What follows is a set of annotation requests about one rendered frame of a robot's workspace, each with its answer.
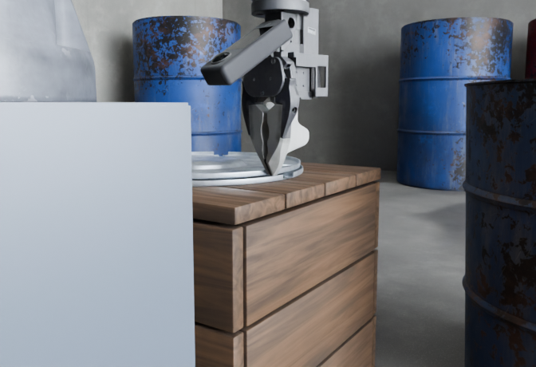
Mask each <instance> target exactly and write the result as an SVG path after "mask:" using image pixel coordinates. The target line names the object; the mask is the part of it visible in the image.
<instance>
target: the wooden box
mask: <svg viewBox="0 0 536 367"><path fill-rule="evenodd" d="M301 165H302V166H303V173H302V174H301V175H299V176H295V177H294V178H290V179H286V180H279V181H274V182H269V183H256V184H247V185H234V186H218V187H192V218H193V263H194V308H195V367H375V352H376V315H374V314H375V313H376V291H377V260H378V250H377V249H375V248H376V247H378V230H379V198H380V182H379V181H375V180H379V179H380V171H381V169H380V168H371V167H360V166H348V165H337V164H315V163H304V162H301Z"/></svg>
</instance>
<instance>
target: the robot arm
mask: <svg viewBox="0 0 536 367"><path fill-rule="evenodd" d="M251 1H252V3H251V15H253V16H255V17H257V18H265V22H263V23H262V24H260V25H259V26H257V27H256V28H254V29H253V30H251V31H250V32H249V33H248V34H246V35H245V36H243V37H242V38H240V39H239V40H238V41H236V42H235V43H234V44H233V45H231V46H230V47H228V48H227V49H225V50H224V51H222V52H221V53H218V54H217V55H215V56H214V57H213V59H211V60H210V61H209V62H208V63H206V64H205V65H203V66H202V67H201V69H200V71H201V74H202V75H203V77H204V79H205V81H206V83H207V84H208V85H232V84H234V83H235V82H236V81H237V80H238V79H239V78H241V77H242V76H244V77H243V81H242V114H243V117H244V120H245V123H246V129H247V131H248V135H249V136H250V138H251V140H252V143H253V145H254V149H255V151H256V152H257V154H258V157H259V159H260V160H261V162H262V165H263V167H264V168H265V170H266V173H267V174H268V175H269V176H276V175H277V174H278V172H279V171H280V169H281V167H282V165H283V163H284V161H285V158H286V155H287V153H288V152H292V151H293V150H295V149H297V148H300V147H302V146H304V145H306V144H307V142H308V140H309V131H308V130H307V129H306V128H305V127H303V126H302V125H300V124H299V123H298V106H299V100H312V98H319V97H327V96H328V55H319V54H318V9H314V8H309V3H308V1H309V0H251ZM321 67H325V87H324V88H321ZM267 98H270V100H271V101H272V102H276V105H275V104H274V103H272V102H266V103H265V104H264V103H263V102H264V101H265V100H266V99H267ZM0 102H97V88H96V70H95V65H94V60H93V57H92V54H91V52H90V49H89V46H88V43H87V41H86V38H85V35H84V32H83V29H82V28H81V24H80V21H79V19H78V16H77V13H76V11H75V8H74V5H73V2H72V0H0Z"/></svg>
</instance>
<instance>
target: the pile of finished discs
mask: <svg viewBox="0 0 536 367"><path fill-rule="evenodd" d="M302 173H303V166H302V165H300V167H299V168H298V169H295V170H293V171H290V172H284V173H280V174H277V175H276V176H255V177H246V178H234V179H216V180H192V187H218V186H234V185H247V184H262V183H269V182H274V181H279V180H286V179H290V178H294V177H295V176H299V175H301V174H302Z"/></svg>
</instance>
